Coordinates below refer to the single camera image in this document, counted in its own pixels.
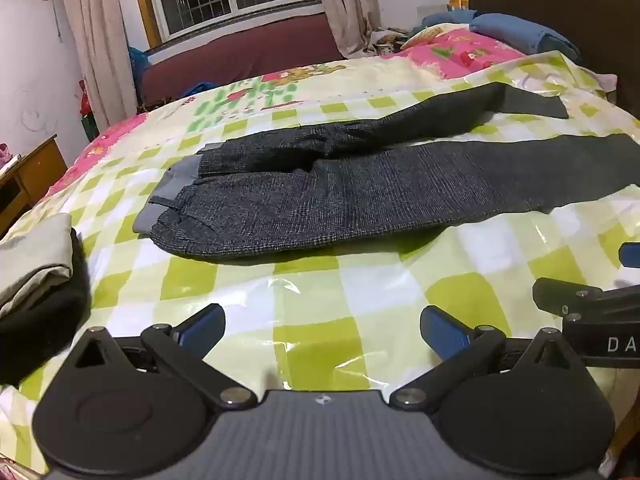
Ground beige curtain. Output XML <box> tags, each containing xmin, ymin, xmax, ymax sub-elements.
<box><xmin>317</xmin><ymin>0</ymin><xmax>383</xmax><ymax>60</ymax></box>
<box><xmin>56</xmin><ymin>0</ymin><xmax>138</xmax><ymax>133</ymax></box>

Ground pink printed quilt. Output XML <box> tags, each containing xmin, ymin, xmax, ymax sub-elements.
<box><xmin>397</xmin><ymin>27</ymin><xmax>527</xmax><ymax>80</ymax></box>

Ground small blue cloth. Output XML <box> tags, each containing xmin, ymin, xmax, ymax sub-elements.
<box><xmin>181</xmin><ymin>80</ymin><xmax>217</xmax><ymax>98</ymax></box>

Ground green checkered bed sheet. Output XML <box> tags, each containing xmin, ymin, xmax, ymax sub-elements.
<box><xmin>0</xmin><ymin>51</ymin><xmax>640</xmax><ymax>476</ymax></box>

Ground folded beige and black clothes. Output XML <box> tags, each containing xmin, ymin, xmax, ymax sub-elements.
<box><xmin>0</xmin><ymin>227</ymin><xmax>92</xmax><ymax>388</ymax></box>

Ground dark blue folded cloth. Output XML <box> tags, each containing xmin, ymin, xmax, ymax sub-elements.
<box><xmin>420</xmin><ymin>9</ymin><xmax>477</xmax><ymax>30</ymax></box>

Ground blue bag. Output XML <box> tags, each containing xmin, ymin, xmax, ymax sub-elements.
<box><xmin>128</xmin><ymin>46</ymin><xmax>152</xmax><ymax>77</ymax></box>

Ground red and green bag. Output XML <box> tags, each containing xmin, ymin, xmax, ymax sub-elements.
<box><xmin>76</xmin><ymin>79</ymin><xmax>102</xmax><ymax>142</ymax></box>

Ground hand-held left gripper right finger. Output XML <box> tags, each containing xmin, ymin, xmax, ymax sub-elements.
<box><xmin>389</xmin><ymin>304</ymin><xmax>585</xmax><ymax>412</ymax></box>

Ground dark grey pants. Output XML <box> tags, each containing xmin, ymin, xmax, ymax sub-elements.
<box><xmin>132</xmin><ymin>81</ymin><xmax>640</xmax><ymax>262</ymax></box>

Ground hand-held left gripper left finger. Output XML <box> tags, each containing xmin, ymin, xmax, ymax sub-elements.
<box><xmin>62</xmin><ymin>303</ymin><xmax>258</xmax><ymax>413</ymax></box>

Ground wooden desk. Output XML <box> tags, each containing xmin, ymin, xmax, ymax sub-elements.
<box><xmin>0</xmin><ymin>133</ymin><xmax>69</xmax><ymax>237</ymax></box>

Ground beige folded cloth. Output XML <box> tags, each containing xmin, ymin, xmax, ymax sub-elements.
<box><xmin>0</xmin><ymin>212</ymin><xmax>76</xmax><ymax>317</ymax></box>

